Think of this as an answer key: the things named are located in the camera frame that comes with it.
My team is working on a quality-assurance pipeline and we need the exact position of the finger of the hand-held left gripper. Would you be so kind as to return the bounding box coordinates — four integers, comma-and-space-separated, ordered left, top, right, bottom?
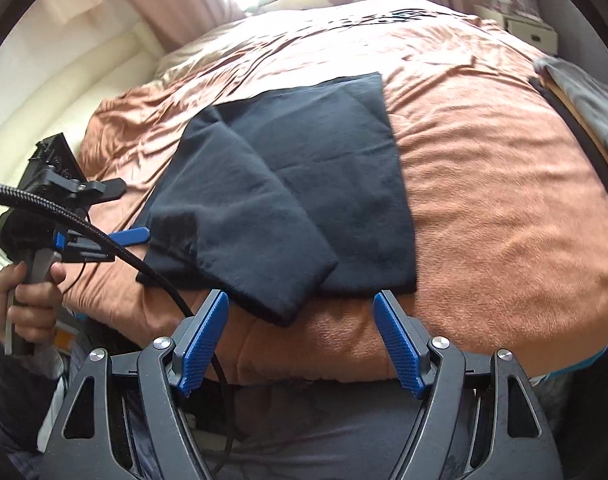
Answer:
79, 178, 128, 207
56, 226, 151, 264

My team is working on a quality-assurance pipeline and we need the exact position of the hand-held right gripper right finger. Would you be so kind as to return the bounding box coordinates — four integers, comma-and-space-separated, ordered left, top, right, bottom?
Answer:
373, 290, 565, 480

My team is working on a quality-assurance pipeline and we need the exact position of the black printed t-shirt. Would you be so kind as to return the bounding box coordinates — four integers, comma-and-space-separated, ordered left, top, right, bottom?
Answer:
135, 72, 419, 328

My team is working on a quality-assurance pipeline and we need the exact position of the thin black cable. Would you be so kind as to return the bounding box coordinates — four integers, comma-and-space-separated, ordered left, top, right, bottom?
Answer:
329, 7, 420, 29

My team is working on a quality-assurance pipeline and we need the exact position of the grey folded shirt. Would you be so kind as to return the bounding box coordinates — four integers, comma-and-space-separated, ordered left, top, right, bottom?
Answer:
533, 55, 608, 171

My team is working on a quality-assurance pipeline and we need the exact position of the orange blanket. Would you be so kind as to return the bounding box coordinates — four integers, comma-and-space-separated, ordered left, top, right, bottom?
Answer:
64, 0, 608, 386

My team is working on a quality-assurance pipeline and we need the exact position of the beige bed sheet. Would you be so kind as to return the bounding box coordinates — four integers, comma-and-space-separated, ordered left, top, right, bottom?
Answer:
154, 0, 435, 81

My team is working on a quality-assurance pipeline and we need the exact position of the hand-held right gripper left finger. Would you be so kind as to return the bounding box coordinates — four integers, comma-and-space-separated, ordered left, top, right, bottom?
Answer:
36, 288, 231, 480

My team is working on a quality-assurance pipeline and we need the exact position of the tan folded garment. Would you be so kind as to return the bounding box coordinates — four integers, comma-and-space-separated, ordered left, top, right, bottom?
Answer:
539, 77, 608, 181

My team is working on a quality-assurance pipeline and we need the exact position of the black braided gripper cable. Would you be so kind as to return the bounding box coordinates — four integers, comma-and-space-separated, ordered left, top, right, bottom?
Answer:
0, 181, 232, 480

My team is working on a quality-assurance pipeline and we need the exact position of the person's left hand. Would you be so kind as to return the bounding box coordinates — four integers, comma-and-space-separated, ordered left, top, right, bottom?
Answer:
0, 260, 68, 346

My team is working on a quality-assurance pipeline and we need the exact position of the stack of folded clothes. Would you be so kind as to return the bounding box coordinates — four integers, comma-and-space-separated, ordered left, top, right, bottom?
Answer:
529, 77, 608, 192

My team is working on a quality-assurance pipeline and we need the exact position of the white nightstand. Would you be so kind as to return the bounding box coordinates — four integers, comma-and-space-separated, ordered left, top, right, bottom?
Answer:
474, 5, 560, 56

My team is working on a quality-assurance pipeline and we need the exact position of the cream padded headboard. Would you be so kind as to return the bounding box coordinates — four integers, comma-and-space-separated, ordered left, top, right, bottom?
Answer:
0, 25, 165, 171

